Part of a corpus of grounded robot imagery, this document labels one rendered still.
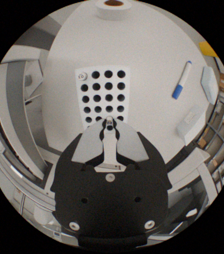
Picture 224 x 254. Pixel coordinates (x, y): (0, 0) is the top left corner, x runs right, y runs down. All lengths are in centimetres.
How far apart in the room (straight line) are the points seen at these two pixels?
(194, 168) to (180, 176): 11
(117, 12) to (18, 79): 20
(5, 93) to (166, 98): 31
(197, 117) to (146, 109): 19
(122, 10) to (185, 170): 67
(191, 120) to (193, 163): 31
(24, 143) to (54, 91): 14
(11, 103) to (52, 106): 12
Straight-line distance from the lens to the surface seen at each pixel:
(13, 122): 17
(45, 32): 70
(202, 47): 247
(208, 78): 36
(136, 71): 17
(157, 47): 21
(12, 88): 15
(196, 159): 54
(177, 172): 59
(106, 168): 36
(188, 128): 28
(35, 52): 15
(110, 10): 20
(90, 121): 15
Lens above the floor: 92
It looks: 57 degrees down
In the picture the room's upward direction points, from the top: 177 degrees clockwise
